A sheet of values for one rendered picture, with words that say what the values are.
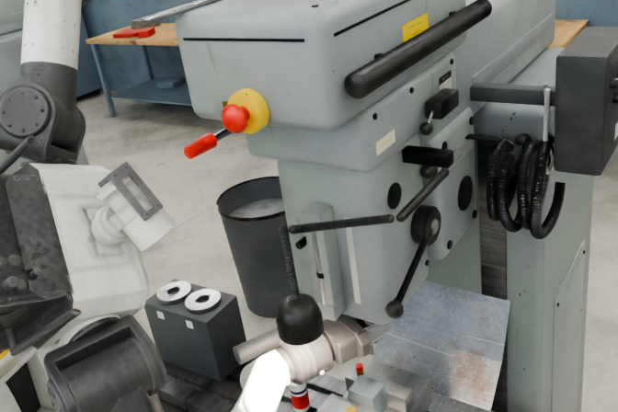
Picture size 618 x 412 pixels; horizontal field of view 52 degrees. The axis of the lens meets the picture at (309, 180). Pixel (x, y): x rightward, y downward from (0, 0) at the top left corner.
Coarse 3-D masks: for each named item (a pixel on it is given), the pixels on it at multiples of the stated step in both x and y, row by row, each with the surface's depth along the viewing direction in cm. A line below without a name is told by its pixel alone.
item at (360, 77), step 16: (480, 0) 111; (464, 16) 104; (480, 16) 108; (432, 32) 95; (448, 32) 98; (400, 48) 88; (416, 48) 90; (432, 48) 94; (368, 64) 83; (384, 64) 84; (400, 64) 86; (352, 80) 80; (368, 80) 80; (384, 80) 84; (352, 96) 81
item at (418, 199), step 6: (438, 174) 101; (444, 174) 102; (432, 180) 100; (438, 180) 100; (426, 186) 98; (432, 186) 98; (420, 192) 96; (426, 192) 97; (414, 198) 95; (420, 198) 95; (408, 204) 93; (414, 204) 94; (402, 210) 92; (408, 210) 92; (414, 210) 94; (396, 216) 91; (402, 216) 91
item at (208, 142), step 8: (208, 136) 95; (216, 136) 97; (224, 136) 98; (192, 144) 93; (200, 144) 94; (208, 144) 94; (216, 144) 96; (184, 152) 93; (192, 152) 92; (200, 152) 94
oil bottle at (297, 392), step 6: (294, 384) 144; (294, 390) 145; (300, 390) 145; (306, 390) 147; (294, 396) 146; (300, 396) 146; (306, 396) 147; (294, 402) 147; (300, 402) 146; (306, 402) 147; (294, 408) 148; (300, 408) 147; (306, 408) 148
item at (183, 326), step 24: (168, 288) 167; (192, 288) 168; (168, 312) 160; (192, 312) 157; (216, 312) 156; (168, 336) 165; (192, 336) 159; (216, 336) 157; (240, 336) 165; (168, 360) 170; (192, 360) 163; (216, 360) 158
